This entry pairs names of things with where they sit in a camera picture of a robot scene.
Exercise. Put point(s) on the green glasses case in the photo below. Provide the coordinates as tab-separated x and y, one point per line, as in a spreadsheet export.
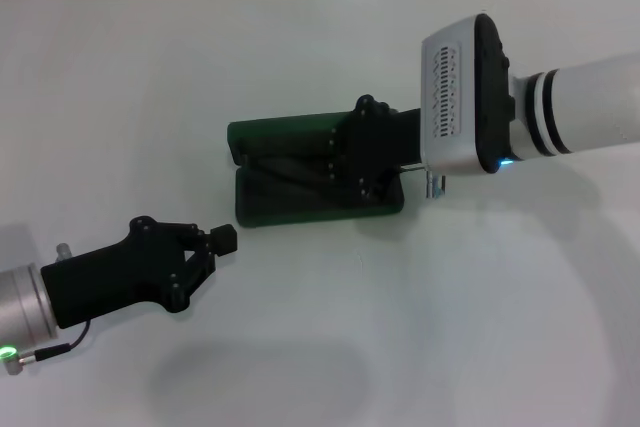
280	209

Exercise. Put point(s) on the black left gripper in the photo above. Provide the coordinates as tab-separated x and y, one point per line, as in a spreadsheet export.
125	272

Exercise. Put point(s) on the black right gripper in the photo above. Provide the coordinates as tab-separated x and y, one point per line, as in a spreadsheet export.
370	147

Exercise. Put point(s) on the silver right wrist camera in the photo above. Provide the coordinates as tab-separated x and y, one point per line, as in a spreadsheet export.
460	97

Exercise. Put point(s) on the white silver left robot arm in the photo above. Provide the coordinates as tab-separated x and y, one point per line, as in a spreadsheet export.
22	307

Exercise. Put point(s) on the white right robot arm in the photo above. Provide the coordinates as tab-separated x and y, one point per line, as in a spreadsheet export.
585	102

